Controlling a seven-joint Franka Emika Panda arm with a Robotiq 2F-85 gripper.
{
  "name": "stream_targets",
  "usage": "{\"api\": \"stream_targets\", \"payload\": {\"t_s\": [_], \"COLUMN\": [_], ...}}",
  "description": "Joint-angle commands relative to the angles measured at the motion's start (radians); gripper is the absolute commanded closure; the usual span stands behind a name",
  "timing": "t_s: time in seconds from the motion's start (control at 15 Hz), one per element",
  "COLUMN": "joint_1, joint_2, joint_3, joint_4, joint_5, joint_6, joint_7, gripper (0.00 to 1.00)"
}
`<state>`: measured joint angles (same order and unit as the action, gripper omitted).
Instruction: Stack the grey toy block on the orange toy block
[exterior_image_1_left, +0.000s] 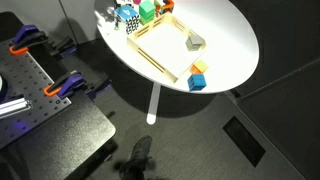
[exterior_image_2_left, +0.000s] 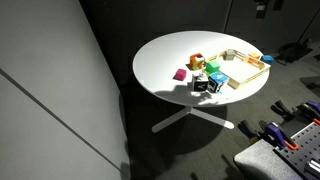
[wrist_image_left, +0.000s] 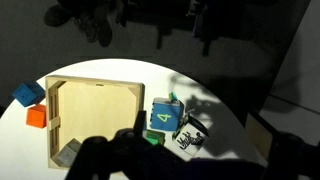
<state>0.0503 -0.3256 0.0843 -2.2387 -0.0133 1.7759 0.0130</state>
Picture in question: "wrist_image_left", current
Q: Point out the green toy block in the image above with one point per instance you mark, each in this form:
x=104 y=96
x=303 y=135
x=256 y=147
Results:
x=156 y=136

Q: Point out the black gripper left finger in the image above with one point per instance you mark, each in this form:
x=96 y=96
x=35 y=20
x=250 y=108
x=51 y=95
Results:
x=110 y=156

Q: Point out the orange toy block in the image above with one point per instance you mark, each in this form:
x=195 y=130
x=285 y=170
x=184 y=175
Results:
x=36 y=116

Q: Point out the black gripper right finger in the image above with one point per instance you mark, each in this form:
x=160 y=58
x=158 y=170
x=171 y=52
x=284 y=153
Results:
x=296 y=160

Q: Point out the zebra print toy cube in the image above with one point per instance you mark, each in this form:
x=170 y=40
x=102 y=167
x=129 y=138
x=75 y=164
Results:
x=191 y=138

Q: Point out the grey toy block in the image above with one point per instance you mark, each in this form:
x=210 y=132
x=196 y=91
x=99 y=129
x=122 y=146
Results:
x=68 y=154

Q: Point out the small blue toy block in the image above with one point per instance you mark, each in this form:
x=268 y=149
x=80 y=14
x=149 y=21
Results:
x=28 y=93

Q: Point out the wooden tray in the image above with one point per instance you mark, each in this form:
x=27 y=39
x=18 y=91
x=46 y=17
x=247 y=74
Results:
x=95 y=110

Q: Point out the small teal toy piece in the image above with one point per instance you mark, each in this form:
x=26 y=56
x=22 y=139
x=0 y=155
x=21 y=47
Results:
x=173 y=96

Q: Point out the black shoe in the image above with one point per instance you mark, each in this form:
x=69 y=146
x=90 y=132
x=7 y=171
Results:
x=56 y=16
x=98 y=28

